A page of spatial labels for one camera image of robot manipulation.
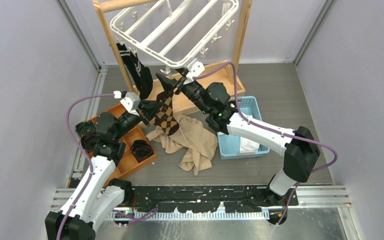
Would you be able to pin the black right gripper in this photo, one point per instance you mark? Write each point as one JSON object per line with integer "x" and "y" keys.
{"x": 167, "y": 84}

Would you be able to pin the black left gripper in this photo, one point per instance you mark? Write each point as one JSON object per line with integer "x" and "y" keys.
{"x": 148, "y": 109}

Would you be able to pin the brown argyle sock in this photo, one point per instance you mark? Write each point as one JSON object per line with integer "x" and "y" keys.
{"x": 165, "y": 117}

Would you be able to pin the black white-striped sock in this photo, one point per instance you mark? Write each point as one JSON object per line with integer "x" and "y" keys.
{"x": 142, "y": 77}
{"x": 130, "y": 61}

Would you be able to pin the white plastic clip hanger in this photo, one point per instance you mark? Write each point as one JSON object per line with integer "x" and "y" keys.
{"x": 174, "y": 32}

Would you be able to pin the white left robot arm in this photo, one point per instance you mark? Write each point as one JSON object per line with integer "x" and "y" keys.
{"x": 91, "y": 202}

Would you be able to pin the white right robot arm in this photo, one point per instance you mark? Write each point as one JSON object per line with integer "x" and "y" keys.
{"x": 297, "y": 147}

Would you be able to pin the wooden hanger stand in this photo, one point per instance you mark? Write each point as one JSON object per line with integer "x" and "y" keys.
{"x": 110, "y": 14}

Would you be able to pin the rolled black sock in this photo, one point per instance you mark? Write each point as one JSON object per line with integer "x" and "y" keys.
{"x": 141, "y": 150}

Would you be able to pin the beige crumpled cloth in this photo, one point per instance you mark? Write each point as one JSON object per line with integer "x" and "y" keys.
{"x": 200, "y": 143}

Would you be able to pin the orange compartment tray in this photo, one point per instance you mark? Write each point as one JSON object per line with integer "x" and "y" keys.
{"x": 125, "y": 162}

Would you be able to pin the rolled dark green sock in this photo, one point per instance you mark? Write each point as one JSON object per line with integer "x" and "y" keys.
{"x": 89, "y": 141}

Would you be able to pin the rolled dark patterned sock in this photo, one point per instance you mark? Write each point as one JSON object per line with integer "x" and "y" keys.
{"x": 85, "y": 127}

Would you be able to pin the light blue plastic basket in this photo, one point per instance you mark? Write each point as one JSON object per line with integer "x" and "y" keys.
{"x": 229, "y": 145}

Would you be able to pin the white black-striped sock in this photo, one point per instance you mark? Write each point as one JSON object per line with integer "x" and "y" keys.
{"x": 248, "y": 146}

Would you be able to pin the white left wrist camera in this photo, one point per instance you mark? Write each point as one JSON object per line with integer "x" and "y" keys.
{"x": 129, "y": 99}

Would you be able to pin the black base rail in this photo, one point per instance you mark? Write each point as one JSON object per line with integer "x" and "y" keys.
{"x": 204, "y": 198}

